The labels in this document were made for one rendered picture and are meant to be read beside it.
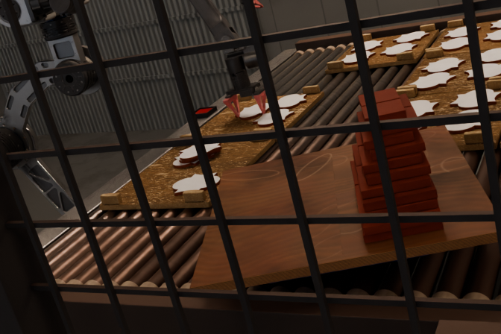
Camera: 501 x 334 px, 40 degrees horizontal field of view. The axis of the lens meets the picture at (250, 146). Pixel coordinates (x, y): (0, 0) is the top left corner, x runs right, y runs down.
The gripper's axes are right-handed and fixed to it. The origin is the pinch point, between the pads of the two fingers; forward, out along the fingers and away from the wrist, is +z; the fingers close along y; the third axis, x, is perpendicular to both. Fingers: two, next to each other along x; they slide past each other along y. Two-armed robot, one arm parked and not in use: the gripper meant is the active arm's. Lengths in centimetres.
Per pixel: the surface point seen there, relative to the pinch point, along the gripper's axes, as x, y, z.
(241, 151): 30.0, -11.8, 1.8
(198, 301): 104, -42, 1
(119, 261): 87, -9, 3
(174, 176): 45.3, 2.3, 0.9
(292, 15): -256, 101, 13
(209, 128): 8.0, 12.0, 0.8
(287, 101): -10.6, -8.7, 1.1
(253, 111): -2.8, 0.7, 0.5
